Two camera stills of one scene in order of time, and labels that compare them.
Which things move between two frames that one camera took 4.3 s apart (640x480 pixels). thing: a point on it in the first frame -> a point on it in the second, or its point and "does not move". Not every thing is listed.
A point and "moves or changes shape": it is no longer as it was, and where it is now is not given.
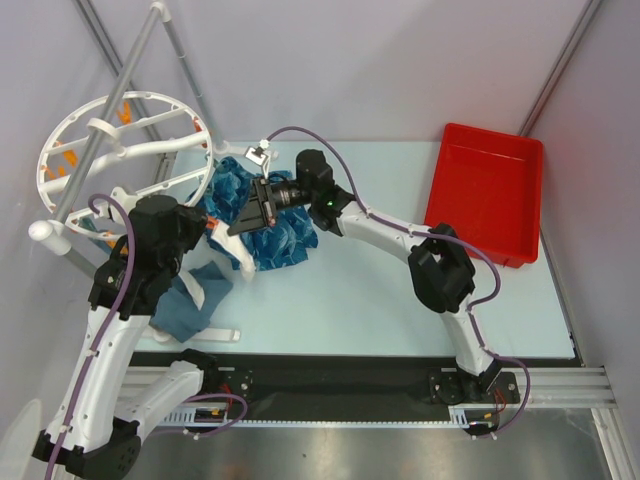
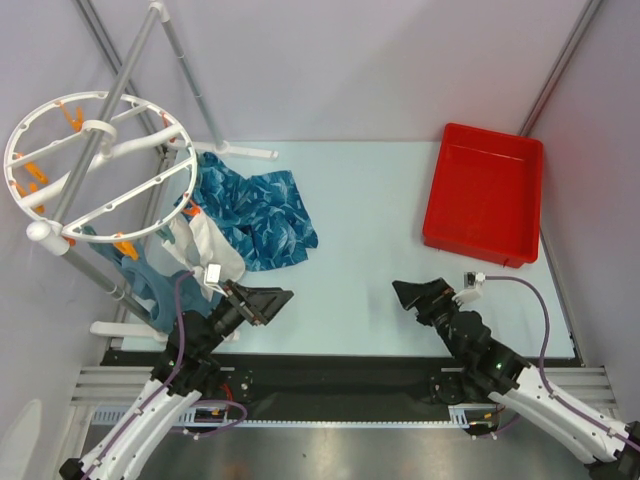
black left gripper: [195, 221] -> [260, 303]
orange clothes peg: [125, 117] -> [75, 124]
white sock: [233, 246] -> [215, 250]
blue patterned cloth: [225, 190] does not move
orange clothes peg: [212, 222] moves or changes shape
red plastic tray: [487, 187] does not move
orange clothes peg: [71, 157] -> [36, 172]
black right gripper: [265, 204] -> [432, 301]
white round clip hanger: [109, 149] moves or changes shape
